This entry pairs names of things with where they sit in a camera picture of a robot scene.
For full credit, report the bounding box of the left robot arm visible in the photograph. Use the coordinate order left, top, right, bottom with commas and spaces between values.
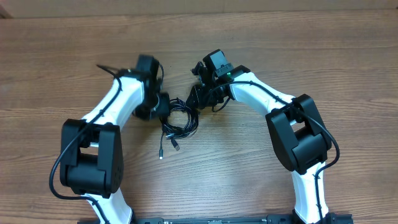
49, 55, 170, 223

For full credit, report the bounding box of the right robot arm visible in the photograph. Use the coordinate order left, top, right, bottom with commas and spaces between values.
187, 49, 332, 223

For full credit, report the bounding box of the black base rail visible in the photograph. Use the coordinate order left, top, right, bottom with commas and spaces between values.
77, 213, 354, 224

